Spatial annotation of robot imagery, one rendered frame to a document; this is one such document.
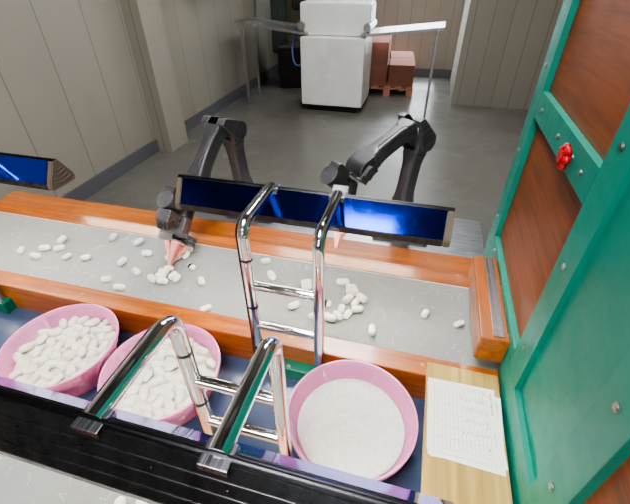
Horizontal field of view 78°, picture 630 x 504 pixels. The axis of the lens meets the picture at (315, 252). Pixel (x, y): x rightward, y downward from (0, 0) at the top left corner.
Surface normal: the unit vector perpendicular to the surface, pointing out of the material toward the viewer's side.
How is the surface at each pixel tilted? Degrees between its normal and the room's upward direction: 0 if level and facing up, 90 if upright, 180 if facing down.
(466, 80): 90
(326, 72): 90
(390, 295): 0
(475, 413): 0
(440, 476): 0
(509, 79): 90
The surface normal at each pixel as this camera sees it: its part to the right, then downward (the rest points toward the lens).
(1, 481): 0.00, -0.80
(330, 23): -0.26, 0.58
